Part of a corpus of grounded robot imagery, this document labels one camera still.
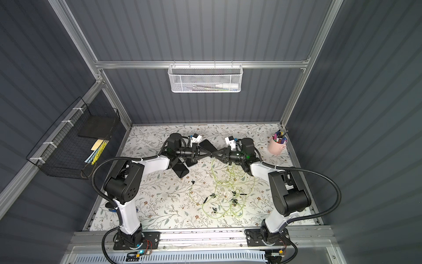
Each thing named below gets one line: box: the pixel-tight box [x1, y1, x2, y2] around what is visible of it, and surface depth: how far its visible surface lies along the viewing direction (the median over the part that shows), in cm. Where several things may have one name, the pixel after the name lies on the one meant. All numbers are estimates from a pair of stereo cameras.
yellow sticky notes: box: [90, 139, 104, 151], surface depth 78 cm
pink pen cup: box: [268, 131, 289, 155], surface depth 98 cm
